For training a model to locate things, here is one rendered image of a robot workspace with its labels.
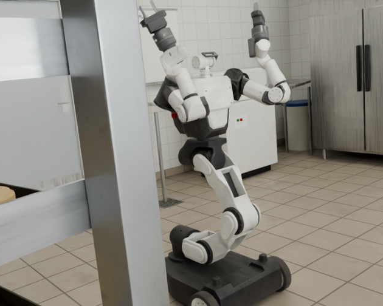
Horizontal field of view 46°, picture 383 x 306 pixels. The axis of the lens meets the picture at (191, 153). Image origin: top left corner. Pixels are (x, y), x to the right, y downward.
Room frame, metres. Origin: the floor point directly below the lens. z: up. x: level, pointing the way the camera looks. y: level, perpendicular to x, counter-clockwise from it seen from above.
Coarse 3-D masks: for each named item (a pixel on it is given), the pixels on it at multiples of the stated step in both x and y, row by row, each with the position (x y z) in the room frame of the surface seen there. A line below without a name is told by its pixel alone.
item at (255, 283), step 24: (168, 264) 2.48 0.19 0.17; (192, 264) 2.45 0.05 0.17; (216, 264) 2.42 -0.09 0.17; (240, 264) 2.39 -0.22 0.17; (264, 264) 2.27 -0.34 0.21; (168, 288) 2.38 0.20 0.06; (192, 288) 2.18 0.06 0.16; (216, 288) 2.06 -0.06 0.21; (240, 288) 2.10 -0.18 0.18; (264, 288) 2.21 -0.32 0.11
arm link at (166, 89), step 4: (164, 80) 2.19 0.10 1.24; (164, 84) 2.18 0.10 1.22; (168, 84) 2.16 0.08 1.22; (160, 88) 2.19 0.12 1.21; (164, 88) 2.17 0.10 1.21; (168, 88) 2.14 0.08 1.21; (172, 88) 2.13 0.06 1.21; (176, 88) 2.13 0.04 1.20; (160, 92) 2.18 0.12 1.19; (164, 92) 2.15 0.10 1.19; (168, 92) 2.12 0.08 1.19; (156, 96) 2.21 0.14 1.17; (160, 96) 2.18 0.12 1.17; (164, 96) 2.16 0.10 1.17; (168, 96) 2.11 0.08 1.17; (156, 100) 2.19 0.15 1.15; (160, 100) 2.18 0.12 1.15; (164, 100) 2.17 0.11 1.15; (164, 104) 2.18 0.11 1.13; (168, 104) 2.18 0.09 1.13
